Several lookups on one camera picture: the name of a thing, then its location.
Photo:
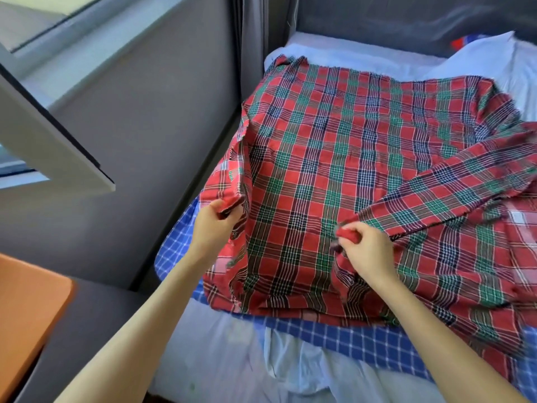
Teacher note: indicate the person's left hand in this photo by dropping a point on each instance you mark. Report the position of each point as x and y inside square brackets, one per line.
[214, 224]

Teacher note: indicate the person's right hand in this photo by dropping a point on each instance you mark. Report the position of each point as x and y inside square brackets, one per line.
[369, 252]

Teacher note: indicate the blue checked cloth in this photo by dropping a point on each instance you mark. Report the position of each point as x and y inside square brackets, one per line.
[352, 340]

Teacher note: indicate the red green plaid cloth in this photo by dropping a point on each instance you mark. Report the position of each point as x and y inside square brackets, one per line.
[352, 147]

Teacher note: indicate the person's right forearm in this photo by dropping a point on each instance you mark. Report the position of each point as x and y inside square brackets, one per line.
[445, 348]

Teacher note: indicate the person's left forearm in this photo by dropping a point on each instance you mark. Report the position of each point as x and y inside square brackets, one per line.
[134, 348]

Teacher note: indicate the white bed sheet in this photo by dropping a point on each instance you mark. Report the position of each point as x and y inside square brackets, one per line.
[210, 356]

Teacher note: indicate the white framed window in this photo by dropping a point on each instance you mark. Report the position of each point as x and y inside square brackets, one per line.
[50, 138]

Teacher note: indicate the grey curtain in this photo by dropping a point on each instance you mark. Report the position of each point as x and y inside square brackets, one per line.
[252, 37]

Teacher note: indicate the white pillow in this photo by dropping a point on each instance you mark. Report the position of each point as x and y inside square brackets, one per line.
[495, 67]

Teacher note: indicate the red blue cloth item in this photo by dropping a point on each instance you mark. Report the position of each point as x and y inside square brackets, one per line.
[468, 41]

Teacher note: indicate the grey padded headboard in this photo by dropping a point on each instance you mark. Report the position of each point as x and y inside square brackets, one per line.
[377, 16]

